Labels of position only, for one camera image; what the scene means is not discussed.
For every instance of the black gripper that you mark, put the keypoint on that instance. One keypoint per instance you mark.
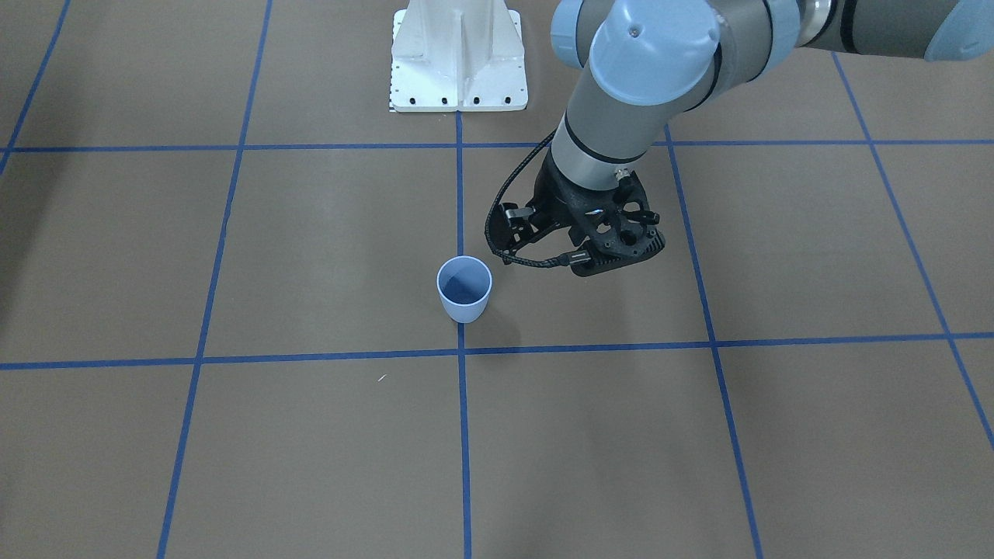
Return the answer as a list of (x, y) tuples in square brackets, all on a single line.
[(553, 203)]

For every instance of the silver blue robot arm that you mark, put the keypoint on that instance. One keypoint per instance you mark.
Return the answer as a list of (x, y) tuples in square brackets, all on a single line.
[(644, 62)]

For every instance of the light blue cup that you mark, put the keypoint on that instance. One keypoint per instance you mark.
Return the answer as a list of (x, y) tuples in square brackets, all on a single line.
[(464, 285)]

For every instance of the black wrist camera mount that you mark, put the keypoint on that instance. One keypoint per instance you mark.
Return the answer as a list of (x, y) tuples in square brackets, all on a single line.
[(508, 229)]

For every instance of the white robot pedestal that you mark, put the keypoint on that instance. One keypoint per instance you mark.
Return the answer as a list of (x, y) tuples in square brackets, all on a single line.
[(451, 56)]

